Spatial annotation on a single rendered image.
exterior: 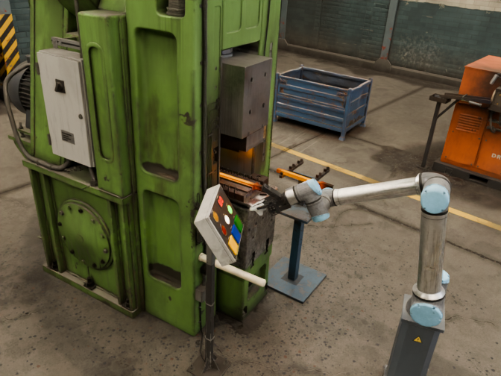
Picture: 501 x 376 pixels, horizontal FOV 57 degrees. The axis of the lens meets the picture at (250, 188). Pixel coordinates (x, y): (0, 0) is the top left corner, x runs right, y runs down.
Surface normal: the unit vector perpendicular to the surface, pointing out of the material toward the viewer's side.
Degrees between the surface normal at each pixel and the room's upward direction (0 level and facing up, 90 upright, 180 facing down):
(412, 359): 90
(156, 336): 0
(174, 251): 90
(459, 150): 93
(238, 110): 90
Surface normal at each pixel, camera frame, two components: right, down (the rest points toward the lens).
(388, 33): -0.65, 0.33
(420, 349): -0.35, 0.43
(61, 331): 0.05, -0.88
